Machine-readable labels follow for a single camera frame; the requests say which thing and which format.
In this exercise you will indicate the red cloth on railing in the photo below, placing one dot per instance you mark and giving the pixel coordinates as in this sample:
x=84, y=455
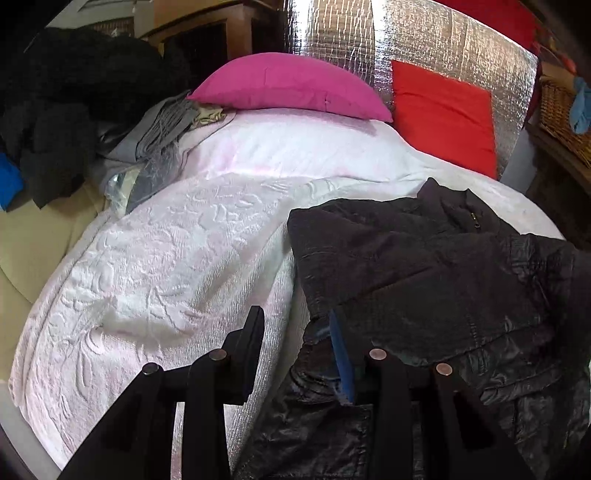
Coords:
x=509, y=17

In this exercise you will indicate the silver foil insulation panel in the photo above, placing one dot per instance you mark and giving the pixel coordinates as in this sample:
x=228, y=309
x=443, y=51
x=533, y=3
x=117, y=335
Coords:
x=364, y=37

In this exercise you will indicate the white embossed bed blanket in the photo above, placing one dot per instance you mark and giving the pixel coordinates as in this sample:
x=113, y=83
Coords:
x=168, y=281

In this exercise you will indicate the pile of dark clothes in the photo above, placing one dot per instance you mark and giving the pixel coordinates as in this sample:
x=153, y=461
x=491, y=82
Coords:
x=64, y=93

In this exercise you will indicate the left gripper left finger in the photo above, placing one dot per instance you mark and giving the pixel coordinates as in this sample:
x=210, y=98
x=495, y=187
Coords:
x=133, y=439

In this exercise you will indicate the grey folded garment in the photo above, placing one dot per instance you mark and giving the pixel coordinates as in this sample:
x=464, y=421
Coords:
x=153, y=154

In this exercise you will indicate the black quilted jacket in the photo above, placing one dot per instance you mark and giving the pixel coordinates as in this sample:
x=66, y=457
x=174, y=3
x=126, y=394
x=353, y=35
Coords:
x=437, y=278

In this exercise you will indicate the pink cushion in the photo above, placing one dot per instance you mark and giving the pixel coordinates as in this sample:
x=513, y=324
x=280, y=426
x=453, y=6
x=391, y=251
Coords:
x=281, y=80

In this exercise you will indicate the blue cloth on basket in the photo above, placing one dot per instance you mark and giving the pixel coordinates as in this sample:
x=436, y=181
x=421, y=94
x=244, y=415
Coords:
x=580, y=111

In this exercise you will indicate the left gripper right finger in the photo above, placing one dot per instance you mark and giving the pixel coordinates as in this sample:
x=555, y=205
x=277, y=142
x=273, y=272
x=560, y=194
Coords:
x=420, y=416

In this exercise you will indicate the wooden side table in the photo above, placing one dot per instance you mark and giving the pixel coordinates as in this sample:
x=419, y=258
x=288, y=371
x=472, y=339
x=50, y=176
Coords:
x=561, y=187

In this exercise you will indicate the wicker basket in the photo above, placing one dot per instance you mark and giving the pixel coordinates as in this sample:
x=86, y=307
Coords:
x=556, y=102

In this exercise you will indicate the red square cushion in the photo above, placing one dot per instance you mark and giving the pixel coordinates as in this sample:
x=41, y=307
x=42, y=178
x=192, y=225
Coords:
x=444, y=117

